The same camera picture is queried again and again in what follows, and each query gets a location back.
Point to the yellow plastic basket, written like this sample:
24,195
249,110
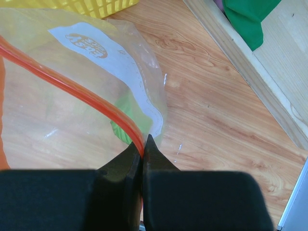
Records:
94,8

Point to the green cabbage toy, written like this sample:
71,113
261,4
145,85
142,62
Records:
128,105

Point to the green shirt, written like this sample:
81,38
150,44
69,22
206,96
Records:
246,17

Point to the clear zip top bag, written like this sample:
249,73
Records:
61,74

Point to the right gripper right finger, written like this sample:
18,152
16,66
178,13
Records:
178,200

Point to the wooden clothes rack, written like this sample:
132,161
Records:
277,71

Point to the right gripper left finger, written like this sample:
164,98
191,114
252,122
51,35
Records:
104,199

